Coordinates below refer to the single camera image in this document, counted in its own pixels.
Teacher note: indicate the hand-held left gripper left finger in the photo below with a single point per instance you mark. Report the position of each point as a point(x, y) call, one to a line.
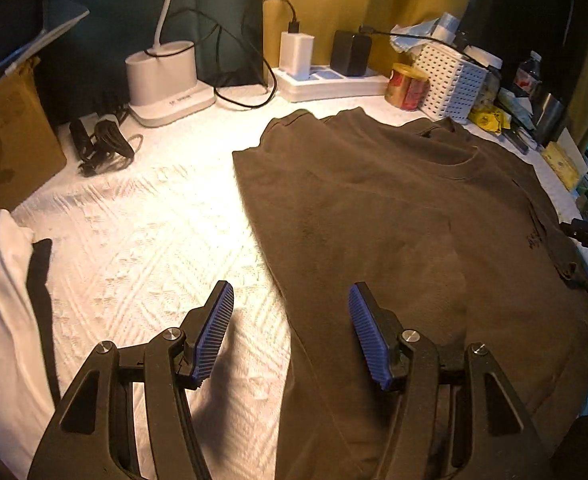
point(214, 335)

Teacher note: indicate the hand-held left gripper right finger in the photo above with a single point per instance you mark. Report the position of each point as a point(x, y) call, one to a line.
point(368, 335)

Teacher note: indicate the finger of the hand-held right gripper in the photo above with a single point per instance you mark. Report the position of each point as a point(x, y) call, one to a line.
point(586, 234)

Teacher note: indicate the brown t-shirt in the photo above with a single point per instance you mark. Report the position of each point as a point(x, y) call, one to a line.
point(373, 210)

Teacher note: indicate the yellow tissue box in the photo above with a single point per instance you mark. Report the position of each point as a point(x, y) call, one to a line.
point(561, 165)

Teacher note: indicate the steel mug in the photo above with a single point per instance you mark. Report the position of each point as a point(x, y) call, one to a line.
point(551, 115)

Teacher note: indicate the white textured tablecloth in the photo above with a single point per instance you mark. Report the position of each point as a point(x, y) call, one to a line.
point(149, 220)

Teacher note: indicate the yellow snack packet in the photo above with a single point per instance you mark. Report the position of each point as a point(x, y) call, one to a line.
point(488, 120)

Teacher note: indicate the clear water bottle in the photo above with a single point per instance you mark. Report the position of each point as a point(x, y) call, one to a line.
point(529, 72)

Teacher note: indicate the white perforated basket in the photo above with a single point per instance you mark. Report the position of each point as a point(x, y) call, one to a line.
point(448, 82)

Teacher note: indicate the glass jar white lid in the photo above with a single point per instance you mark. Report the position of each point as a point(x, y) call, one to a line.
point(483, 55)

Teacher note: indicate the white cloth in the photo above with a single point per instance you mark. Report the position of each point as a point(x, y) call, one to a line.
point(4, 310)

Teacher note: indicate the red can gold lid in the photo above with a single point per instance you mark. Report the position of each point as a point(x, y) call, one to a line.
point(406, 87)

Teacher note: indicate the white power strip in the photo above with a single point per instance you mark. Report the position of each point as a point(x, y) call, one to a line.
point(324, 87)

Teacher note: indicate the blue and white packet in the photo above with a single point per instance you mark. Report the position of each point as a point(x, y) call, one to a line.
point(441, 27)

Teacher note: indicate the white desk lamp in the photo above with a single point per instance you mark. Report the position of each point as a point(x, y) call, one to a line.
point(161, 70)

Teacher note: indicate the cardboard box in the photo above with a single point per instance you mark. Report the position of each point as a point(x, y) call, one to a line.
point(9, 150)

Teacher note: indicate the black charger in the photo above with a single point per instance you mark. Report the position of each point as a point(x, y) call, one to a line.
point(349, 52)

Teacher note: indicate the white charger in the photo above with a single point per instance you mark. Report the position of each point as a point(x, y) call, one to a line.
point(296, 55)

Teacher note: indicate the green curtain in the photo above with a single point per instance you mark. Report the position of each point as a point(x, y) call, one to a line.
point(114, 5)

